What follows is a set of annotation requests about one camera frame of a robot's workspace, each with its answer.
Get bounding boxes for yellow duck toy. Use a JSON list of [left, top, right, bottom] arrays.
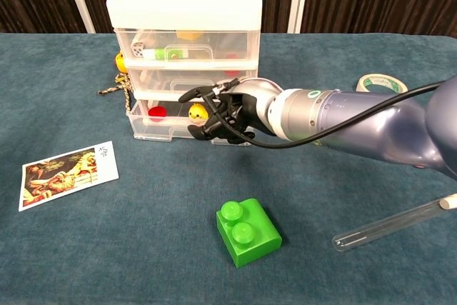
[[188, 103, 209, 121]]

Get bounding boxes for small red round object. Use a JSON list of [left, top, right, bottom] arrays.
[[148, 106, 168, 123]]

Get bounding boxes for printed photo card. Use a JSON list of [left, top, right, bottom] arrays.
[[18, 140, 119, 212]]

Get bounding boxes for yellow block in drawer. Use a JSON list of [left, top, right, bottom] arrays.
[[176, 31, 204, 41]]

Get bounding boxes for green white tube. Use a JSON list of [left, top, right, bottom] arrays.
[[142, 47, 190, 60]]

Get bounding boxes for clear drawer with red item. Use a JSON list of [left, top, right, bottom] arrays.
[[126, 99, 256, 146]]

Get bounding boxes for teal table cloth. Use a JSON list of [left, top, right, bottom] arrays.
[[0, 32, 457, 305]]

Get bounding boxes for braided beige rope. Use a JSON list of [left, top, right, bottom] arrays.
[[96, 72, 134, 116]]

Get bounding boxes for clear drawer, mostly empty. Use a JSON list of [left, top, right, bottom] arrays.
[[126, 68, 258, 94]]

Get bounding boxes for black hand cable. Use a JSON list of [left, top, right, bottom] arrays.
[[199, 81, 447, 149]]

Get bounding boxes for clear drawer with dice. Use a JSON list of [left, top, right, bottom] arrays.
[[114, 28, 261, 61]]

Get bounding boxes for green building block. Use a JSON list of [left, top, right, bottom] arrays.
[[216, 197, 283, 269]]

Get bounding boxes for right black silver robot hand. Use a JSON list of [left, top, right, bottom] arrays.
[[177, 76, 285, 144]]

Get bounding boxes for clear test tube with stopper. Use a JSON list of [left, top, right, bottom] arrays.
[[331, 192, 457, 253]]

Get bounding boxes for beige masking tape roll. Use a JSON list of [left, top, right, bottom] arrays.
[[355, 73, 409, 94]]

